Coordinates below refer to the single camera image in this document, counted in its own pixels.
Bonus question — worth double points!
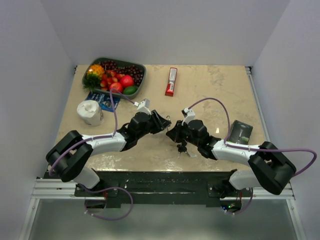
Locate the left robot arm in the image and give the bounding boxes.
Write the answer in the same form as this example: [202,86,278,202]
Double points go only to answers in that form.
[45,110,171,196]

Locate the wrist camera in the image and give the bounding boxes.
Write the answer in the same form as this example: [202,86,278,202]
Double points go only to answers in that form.
[134,98,152,115]
[181,107,196,125]

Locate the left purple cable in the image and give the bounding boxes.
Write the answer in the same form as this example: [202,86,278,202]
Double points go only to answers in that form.
[48,89,137,178]

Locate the red apple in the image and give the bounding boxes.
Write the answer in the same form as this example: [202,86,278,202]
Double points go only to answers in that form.
[119,75,135,88]
[109,82,124,93]

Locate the small brass padlock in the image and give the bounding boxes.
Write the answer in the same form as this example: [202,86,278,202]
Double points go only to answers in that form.
[165,115,172,125]

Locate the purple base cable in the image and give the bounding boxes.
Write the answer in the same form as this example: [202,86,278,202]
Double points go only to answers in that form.
[84,184,137,221]

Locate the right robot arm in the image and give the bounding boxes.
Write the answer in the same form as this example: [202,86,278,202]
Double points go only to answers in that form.
[166,119,297,197]

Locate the blue card package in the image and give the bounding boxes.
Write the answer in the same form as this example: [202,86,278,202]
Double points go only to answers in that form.
[84,92,120,112]

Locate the green black box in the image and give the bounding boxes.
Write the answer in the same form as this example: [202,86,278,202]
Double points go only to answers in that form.
[227,120,253,145]

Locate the black key bunch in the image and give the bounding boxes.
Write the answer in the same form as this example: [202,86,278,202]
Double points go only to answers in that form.
[177,141,191,159]

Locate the white tissue roll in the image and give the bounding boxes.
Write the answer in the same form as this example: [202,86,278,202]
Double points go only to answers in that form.
[76,100,104,127]

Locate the orange pineapple toy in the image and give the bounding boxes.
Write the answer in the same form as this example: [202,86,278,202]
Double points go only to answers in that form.
[82,64,105,92]

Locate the green avocado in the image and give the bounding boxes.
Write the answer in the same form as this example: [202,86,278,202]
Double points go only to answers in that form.
[122,85,138,96]

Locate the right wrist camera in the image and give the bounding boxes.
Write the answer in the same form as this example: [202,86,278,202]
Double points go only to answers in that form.
[181,107,196,125]

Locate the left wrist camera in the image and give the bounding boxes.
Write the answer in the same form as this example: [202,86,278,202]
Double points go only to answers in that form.
[134,98,152,115]

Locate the red toothpaste box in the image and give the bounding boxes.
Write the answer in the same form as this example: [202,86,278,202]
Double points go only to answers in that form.
[165,67,178,97]

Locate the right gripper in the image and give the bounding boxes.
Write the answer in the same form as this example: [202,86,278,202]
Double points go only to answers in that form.
[166,120,200,147]

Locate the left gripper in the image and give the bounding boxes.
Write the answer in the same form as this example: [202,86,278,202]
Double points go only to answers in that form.
[136,109,171,140]

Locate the dark grape bunch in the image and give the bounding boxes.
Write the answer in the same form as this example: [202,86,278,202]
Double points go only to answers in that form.
[98,60,145,86]

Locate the black base frame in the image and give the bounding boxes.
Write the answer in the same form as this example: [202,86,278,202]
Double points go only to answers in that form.
[74,171,252,210]

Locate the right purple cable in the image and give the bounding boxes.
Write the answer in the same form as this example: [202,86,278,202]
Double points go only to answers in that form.
[188,97,318,177]

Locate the green fruit tray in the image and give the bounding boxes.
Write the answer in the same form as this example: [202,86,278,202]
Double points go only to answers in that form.
[82,57,147,100]

